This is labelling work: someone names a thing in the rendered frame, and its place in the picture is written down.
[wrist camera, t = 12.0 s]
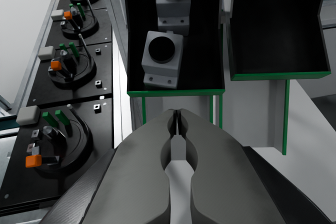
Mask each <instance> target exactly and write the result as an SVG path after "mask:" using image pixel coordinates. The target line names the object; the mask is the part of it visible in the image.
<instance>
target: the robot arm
mask: <svg viewBox="0 0 336 224"><path fill-rule="evenodd" d="M177 124H178V134H179V135H181V136H182V137H183V138H184V139H185V141H186V161H187V162H188V163H189V164H190V166H191V167H192V169H193V170H194V174H193V175H192V177H191V183H190V212H191V220H192V224H333V222H332V221H331V220H330V219H329V218H328V217H327V216H326V215H325V214H324V213H323V211H322V210H321V209H320V208H319V207H318V206H317V205H316V204H315V203H314V202H313V201H312V200H311V199H310V198H308V197H307V196H306V195H305V194H304V193H303V192H302V191H301V190H300V189H298V188H297V187H296V186H295V185H294V184H293V183H292V182H290V181H289V180H288V179H287V178H286V177H285V176H284V175H282V174H281V173H280V172H279V171H278V170H277V169H276V168H274V167H273V166H272V165H271V164H270V163H269V162H267V161H266V160H265V159H264V158H263V157H262V156H261V155H259V154H258V153H257V152H256V151H255V150H254V149H253V148H251V147H250V146H243V145H241V144H240V143H239V142H238V141H237V140H236V139H235V138H234V137H232V136H231V135H230V134H228V133H227V132H226V131H224V130H223V129H221V128H219V127H218V126H216V125H214V124H213V123H211V122H209V121H207V120H205V119H204V118H202V117H200V116H198V115H196V114H194V113H193V112H191V111H189V110H187V109H184V108H181V109H172V108H171V109H168V110H166V111H165V112H163V113H161V114H160V115H158V116H157V117H155V118H153V119H152V120H150V121H149V122H147V123H145V124H144V125H142V126H141V127H139V128H138V129H136V130H135V131H133V132H132V133H131V134H129V135H128V136H127V137H126V138H125V139H124V140H123V141H122V142H121V143H120V144H119V145H118V146H117V147H116V148H109V149H108V150H107V151H106V152H105V153H104V154H103V155H102V156H101V157H100V158H99V159H98V160H97V161H96V162H95V163H94V164H93V165H92V166H91V167H90V168H89V169H88V170H87V171H86V172H85V173H84V174H83V175H82V176H81V177H80V178H79V179H78V180H77V181H76V182H75V183H74V184H73V185H72V186H71V187H70V188H69V189H68V190H67V191H66V192H65V193H64V194H63V195H62V196H61V197H60V198H59V200H58V201H57V202H56V203H55V204H54V205H53V206H52V207H51V209H50V210H49V211H48V212H47V213H46V215H45V216H44V217H43V218H42V220H41V221H40V222H39V224H170V223H171V195H170V179H169V177H168V176H167V174H166V173H165V169H166V167H167V165H168V164H169V163H170V162H171V159H172V158H171V139H172V138H173V137H174V135H177Z"/></svg>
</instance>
